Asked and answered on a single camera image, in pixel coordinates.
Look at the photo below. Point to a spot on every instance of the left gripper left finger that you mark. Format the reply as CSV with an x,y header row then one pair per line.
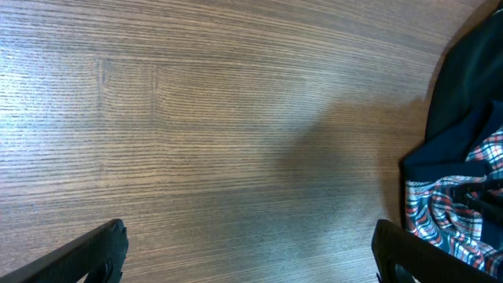
x,y
96,256

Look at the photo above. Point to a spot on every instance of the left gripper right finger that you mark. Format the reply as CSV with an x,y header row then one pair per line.
x,y
403,257

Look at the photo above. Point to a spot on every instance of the plaid red navy shirt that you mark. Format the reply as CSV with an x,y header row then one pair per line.
x,y
461,164

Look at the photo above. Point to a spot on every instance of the black garment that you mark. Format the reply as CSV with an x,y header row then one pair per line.
x,y
471,74

